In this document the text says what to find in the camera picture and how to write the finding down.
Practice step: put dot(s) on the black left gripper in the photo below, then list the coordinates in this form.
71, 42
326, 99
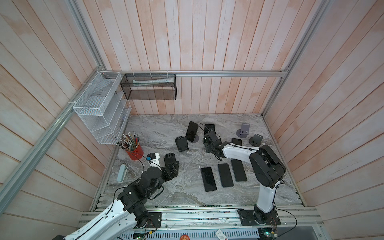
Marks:
174, 173

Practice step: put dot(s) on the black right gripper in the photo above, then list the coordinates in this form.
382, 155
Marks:
206, 147

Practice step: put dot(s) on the teal smartphone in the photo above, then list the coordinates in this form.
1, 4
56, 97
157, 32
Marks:
209, 128

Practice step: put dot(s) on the silver-edged smartphone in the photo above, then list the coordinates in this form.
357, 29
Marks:
236, 141

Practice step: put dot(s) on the purple round stand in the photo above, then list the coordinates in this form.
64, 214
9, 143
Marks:
243, 132

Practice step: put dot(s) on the blue-edged smartphone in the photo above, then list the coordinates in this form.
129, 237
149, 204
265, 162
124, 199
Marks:
225, 175

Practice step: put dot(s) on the purple smartphone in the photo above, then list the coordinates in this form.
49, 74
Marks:
208, 179

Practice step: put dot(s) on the green-edged smartphone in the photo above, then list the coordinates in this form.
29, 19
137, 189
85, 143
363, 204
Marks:
239, 171

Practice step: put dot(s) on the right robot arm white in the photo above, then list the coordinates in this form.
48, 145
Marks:
268, 168

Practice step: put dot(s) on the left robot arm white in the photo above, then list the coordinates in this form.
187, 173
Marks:
128, 210

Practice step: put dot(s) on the black folding phone stand left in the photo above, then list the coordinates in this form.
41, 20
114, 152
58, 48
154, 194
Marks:
182, 144

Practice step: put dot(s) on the green smartphone on round stand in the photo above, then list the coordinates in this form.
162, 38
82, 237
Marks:
192, 131

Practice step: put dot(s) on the grey round empty phone stand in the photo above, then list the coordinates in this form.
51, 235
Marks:
256, 140

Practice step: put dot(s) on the red pencil cup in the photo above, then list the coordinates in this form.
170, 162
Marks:
136, 154

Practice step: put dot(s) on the bundle of coloured pencils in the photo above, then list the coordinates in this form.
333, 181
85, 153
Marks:
129, 141

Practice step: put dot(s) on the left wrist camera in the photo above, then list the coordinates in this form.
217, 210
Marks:
153, 159

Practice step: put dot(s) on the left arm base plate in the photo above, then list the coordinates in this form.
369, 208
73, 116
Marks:
153, 220

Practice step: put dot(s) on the black wire mesh basket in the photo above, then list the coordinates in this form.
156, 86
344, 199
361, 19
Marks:
149, 87

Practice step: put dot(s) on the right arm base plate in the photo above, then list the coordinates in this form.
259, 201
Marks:
258, 218

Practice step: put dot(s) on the white wire mesh shelf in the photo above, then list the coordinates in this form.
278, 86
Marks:
102, 109

